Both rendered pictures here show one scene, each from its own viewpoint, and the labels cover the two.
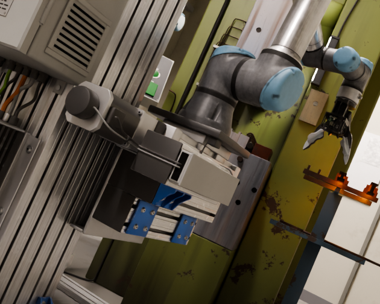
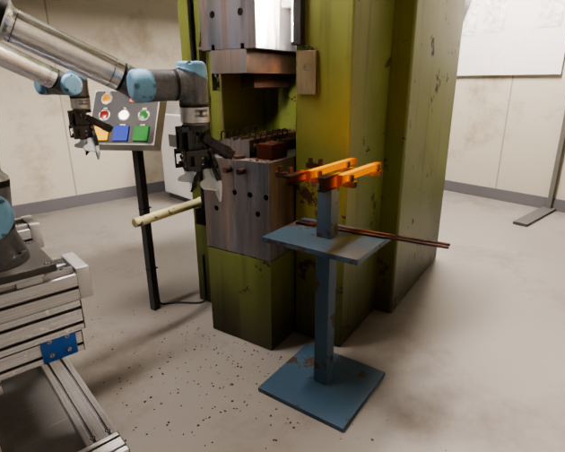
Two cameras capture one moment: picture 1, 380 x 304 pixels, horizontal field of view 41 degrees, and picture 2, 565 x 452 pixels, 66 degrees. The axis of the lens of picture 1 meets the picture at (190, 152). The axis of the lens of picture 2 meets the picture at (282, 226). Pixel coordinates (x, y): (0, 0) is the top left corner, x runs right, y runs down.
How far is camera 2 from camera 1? 1.33 m
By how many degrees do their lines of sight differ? 29
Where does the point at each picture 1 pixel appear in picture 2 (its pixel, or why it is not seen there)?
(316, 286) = (521, 184)
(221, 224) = (253, 239)
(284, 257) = not seen: hidden behind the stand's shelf
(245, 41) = (206, 35)
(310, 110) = (304, 78)
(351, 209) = (540, 88)
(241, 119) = (279, 100)
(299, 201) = not seen: hidden behind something
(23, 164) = not seen: outside the picture
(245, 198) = (262, 207)
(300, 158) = (315, 137)
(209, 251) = (254, 266)
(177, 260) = (234, 280)
